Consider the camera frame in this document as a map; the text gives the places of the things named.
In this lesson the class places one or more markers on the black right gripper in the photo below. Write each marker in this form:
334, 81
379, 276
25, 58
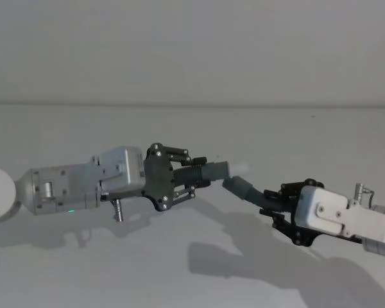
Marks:
303, 235

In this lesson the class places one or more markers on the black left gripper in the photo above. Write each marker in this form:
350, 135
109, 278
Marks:
157, 179

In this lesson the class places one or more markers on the grey ribbed bent tube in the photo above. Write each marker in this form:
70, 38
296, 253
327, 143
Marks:
253, 195

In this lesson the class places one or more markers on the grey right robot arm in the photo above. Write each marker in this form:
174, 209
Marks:
333, 211

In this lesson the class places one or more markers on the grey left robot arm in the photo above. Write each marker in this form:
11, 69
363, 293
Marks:
67, 186

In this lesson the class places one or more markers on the white table cloth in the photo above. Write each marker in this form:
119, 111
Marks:
179, 276

